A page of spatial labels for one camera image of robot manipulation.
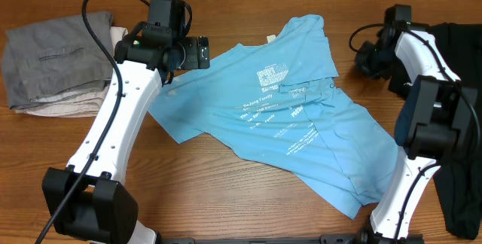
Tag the black garment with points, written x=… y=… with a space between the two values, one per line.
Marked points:
x=459 y=185

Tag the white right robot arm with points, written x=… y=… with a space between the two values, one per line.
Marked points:
x=436 y=121

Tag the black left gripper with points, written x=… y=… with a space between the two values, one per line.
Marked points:
x=193 y=60

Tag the folded beige garment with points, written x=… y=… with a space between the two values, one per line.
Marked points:
x=78 y=105

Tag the folded grey trousers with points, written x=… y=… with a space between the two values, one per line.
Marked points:
x=50 y=59

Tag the light blue printed t-shirt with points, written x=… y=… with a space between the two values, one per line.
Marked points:
x=277 y=104

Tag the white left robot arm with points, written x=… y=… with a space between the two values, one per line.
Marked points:
x=88 y=199

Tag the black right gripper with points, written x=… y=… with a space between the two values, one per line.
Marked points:
x=360 y=61

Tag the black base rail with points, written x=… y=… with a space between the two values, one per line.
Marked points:
x=260 y=240

